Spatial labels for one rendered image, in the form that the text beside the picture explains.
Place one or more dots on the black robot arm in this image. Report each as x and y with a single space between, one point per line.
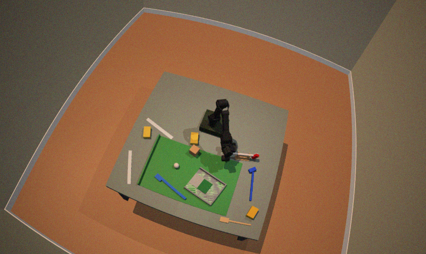
226 137

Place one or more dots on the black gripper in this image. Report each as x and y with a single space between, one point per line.
225 159

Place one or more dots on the green flat mat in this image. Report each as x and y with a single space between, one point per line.
167 152

